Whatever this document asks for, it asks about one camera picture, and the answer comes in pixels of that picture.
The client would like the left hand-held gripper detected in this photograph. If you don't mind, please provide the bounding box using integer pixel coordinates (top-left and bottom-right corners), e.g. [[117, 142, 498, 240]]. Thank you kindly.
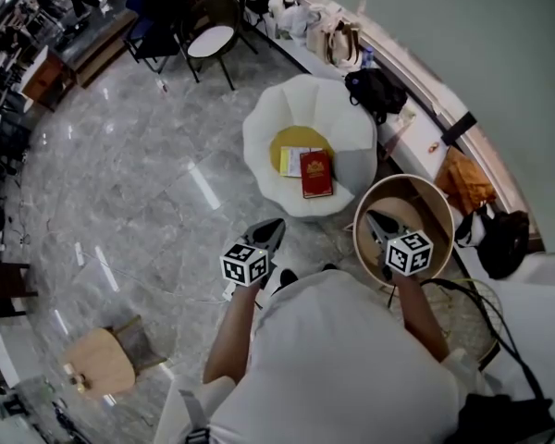
[[219, 218, 288, 290]]

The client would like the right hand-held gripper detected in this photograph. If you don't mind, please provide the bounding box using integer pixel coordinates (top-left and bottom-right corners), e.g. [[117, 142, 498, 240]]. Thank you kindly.
[[365, 209, 435, 281]]

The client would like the red book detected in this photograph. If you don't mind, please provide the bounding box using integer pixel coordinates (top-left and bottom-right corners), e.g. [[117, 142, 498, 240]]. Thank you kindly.
[[299, 149, 335, 200]]

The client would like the white flower-shaped chair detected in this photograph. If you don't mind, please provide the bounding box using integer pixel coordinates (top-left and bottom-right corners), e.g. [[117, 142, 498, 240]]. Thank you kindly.
[[241, 73, 379, 219]]

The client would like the person's right forearm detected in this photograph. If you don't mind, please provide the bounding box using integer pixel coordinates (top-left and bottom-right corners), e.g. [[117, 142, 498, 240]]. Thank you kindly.
[[390, 273, 452, 363]]

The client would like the person's left forearm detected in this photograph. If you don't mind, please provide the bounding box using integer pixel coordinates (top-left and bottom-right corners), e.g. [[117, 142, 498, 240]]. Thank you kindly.
[[202, 284, 260, 386]]

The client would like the person's left black shoe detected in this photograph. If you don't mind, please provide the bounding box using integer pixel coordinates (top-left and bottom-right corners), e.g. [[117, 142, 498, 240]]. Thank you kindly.
[[277, 268, 300, 290]]

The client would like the yellow and white booklet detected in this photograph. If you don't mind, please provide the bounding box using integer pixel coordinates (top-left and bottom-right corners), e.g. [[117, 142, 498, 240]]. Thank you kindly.
[[278, 145, 325, 179]]

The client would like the orange cloth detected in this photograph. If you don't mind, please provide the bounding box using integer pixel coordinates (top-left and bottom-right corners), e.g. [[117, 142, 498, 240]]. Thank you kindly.
[[433, 145, 498, 216]]

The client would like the yellow seat cushion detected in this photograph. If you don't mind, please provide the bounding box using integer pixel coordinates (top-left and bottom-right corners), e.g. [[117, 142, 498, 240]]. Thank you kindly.
[[268, 126, 337, 179]]

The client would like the large black backpack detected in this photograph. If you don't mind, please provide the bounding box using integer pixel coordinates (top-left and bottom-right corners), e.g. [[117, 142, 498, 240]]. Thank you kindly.
[[453, 208, 532, 280]]

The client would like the person's white shirt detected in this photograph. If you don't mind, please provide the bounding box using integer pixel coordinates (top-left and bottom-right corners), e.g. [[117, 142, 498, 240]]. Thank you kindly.
[[154, 269, 491, 444]]

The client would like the beige tote bag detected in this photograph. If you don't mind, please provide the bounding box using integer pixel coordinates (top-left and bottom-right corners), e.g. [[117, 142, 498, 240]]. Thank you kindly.
[[304, 9, 362, 68]]

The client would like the black chair with white seat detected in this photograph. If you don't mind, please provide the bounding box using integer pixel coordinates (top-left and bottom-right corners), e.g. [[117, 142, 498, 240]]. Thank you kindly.
[[179, 0, 260, 92]]

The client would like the wooden stool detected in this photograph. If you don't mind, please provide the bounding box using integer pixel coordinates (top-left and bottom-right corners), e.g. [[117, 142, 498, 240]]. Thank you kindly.
[[62, 314, 167, 401]]

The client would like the white plastic bag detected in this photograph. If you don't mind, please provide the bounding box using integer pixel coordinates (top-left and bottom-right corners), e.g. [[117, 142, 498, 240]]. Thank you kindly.
[[267, 0, 311, 41]]

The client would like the person's black pack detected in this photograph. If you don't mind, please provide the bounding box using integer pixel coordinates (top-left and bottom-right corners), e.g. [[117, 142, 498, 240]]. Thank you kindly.
[[457, 393, 555, 444]]

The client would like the blue chair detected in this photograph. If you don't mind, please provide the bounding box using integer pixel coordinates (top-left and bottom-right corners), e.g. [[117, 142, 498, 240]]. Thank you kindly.
[[122, 0, 186, 76]]

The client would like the wooden cabinet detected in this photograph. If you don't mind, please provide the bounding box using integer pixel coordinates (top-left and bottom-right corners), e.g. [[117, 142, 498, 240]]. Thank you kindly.
[[21, 46, 78, 113]]

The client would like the brown strap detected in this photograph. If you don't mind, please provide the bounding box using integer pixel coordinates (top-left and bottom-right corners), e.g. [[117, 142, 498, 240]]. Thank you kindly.
[[379, 120, 417, 161]]

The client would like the black window post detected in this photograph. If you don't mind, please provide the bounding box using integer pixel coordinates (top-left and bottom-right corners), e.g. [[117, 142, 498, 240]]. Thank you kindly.
[[441, 112, 477, 147]]

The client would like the gold wire side table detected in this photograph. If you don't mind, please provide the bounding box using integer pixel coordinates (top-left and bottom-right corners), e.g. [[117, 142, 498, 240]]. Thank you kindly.
[[418, 277, 505, 372]]

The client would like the black bag with straps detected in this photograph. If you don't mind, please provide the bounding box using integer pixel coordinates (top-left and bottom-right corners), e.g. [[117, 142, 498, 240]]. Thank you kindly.
[[344, 67, 409, 125]]

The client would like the black cable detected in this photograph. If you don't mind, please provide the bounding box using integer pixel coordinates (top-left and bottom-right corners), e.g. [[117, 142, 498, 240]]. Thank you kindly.
[[420, 277, 549, 401]]

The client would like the grey shoulder strap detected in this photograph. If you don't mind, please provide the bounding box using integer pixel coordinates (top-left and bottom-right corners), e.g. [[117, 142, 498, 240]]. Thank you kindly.
[[179, 388, 212, 444]]

